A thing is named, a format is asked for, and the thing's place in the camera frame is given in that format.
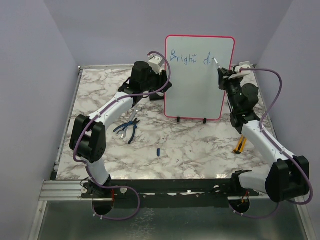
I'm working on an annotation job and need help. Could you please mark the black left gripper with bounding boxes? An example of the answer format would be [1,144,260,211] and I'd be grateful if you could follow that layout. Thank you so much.
[141,66,172,93]

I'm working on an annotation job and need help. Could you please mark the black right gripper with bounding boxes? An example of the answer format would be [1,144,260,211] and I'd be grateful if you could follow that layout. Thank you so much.
[219,67,243,112]

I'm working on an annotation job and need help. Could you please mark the blue white whiteboard marker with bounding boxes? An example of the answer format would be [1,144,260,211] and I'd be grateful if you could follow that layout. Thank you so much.
[213,57,221,69]

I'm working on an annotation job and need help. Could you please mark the pink framed whiteboard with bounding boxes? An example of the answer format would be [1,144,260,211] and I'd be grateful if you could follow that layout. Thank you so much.
[164,34,236,121]

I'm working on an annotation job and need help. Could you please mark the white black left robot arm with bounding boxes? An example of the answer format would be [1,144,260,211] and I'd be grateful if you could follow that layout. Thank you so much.
[69,55,172,198]

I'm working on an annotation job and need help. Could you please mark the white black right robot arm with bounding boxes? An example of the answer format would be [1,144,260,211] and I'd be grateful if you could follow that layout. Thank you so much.
[217,66,313,203]

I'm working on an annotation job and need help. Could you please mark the silver open-end wrench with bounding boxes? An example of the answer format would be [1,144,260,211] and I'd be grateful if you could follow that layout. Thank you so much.
[116,107,141,139]

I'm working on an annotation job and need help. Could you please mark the yellow utility knife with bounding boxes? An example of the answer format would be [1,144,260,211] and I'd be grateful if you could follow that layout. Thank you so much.
[233,135,247,155]

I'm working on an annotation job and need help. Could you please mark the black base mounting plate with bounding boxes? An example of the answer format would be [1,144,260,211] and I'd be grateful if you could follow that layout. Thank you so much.
[81,178,258,209]

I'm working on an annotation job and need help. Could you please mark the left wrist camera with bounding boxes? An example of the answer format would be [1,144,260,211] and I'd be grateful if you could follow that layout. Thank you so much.
[147,54,165,75]

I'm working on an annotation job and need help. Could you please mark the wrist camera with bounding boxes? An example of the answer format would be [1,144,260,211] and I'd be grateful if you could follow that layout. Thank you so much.
[223,61,251,80]
[147,54,165,75]

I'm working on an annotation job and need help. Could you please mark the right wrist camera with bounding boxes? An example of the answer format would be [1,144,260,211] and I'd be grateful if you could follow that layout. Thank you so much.
[223,61,251,80]

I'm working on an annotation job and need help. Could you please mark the blue handled pliers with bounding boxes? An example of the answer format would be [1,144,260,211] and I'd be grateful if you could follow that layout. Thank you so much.
[113,118,140,145]

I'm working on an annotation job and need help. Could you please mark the aluminium table frame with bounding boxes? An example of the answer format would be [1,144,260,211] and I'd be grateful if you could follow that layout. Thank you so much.
[27,63,311,240]

